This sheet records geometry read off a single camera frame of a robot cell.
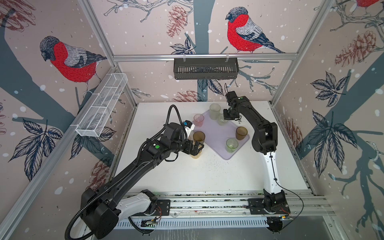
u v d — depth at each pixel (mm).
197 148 646
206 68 1033
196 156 921
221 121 1059
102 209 373
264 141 616
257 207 731
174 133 572
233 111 846
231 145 951
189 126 665
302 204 762
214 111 1102
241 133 981
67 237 351
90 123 710
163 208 730
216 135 1053
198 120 1061
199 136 1007
